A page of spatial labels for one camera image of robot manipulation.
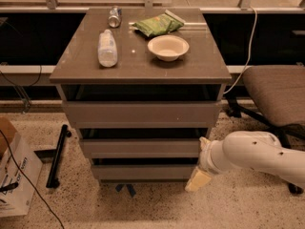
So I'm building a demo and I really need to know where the black floor cable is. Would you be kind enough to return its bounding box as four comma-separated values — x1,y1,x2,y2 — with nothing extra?
0,129,66,229

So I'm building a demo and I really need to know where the clear plastic water bottle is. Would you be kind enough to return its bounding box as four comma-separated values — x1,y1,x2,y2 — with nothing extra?
97,30,118,68

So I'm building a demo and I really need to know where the silver soda can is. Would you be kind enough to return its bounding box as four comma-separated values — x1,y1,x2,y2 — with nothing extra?
108,6,122,28

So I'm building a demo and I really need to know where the blue tape on floor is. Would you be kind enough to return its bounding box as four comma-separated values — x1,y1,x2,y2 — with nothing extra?
115,184,136,198

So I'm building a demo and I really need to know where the black metal bar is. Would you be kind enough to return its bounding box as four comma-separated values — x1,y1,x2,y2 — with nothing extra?
46,124,71,188

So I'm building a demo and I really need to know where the white hanging cable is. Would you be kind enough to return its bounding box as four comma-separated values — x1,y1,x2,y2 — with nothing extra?
222,6,258,96

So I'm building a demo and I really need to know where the brown office chair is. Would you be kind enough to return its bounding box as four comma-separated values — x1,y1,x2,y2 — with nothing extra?
224,64,305,196

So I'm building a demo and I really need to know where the green chip bag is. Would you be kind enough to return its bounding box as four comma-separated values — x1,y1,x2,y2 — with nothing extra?
132,10,185,37

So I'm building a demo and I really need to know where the brown cardboard box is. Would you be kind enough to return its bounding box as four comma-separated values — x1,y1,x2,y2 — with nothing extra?
0,117,17,158

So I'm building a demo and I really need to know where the white cardboard box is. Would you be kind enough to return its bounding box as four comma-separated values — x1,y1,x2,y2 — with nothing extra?
0,133,42,218

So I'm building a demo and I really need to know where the grey drawer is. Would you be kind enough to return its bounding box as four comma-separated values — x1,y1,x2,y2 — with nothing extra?
91,165,194,180
62,101,220,129
80,139,200,158

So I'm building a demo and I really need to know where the grey bottom drawer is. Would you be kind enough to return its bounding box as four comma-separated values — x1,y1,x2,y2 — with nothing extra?
91,165,194,180

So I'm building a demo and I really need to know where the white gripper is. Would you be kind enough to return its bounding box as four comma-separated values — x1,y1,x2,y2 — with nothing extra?
185,137,223,192

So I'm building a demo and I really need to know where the grey top drawer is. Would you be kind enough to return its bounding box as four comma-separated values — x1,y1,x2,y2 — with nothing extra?
62,101,220,129

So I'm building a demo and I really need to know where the grey drawer cabinet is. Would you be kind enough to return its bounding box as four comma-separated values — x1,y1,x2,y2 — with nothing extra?
50,9,231,183

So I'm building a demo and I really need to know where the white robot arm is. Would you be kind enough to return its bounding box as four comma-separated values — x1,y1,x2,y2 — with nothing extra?
185,131,305,195

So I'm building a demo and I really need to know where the grey middle drawer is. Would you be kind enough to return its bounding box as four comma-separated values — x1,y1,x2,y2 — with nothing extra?
80,139,200,158

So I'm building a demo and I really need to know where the white paper bowl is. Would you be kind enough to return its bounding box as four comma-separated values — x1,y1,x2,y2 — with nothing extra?
148,35,190,62

